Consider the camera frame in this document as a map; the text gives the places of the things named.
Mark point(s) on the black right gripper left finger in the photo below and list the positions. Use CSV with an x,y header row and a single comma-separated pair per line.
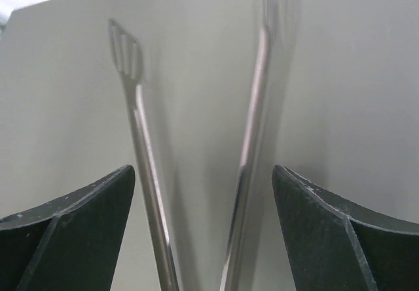
x,y
71,242

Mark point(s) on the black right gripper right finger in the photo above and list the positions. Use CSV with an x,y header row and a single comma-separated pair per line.
x,y
333,243

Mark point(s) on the silver metal tongs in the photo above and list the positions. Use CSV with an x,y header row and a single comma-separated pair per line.
x,y
127,59

